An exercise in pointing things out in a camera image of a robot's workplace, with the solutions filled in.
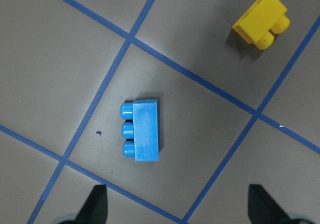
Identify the yellow two-stud block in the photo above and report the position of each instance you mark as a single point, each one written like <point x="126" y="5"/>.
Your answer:
<point x="261" y="22"/>

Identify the blue three-stud block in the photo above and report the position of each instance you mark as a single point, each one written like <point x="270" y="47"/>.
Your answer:
<point x="140" y="130"/>

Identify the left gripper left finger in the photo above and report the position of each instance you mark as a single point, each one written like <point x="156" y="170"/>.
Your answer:
<point x="95" y="208"/>

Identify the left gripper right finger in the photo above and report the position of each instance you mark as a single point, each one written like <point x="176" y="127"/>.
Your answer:
<point x="263" y="209"/>

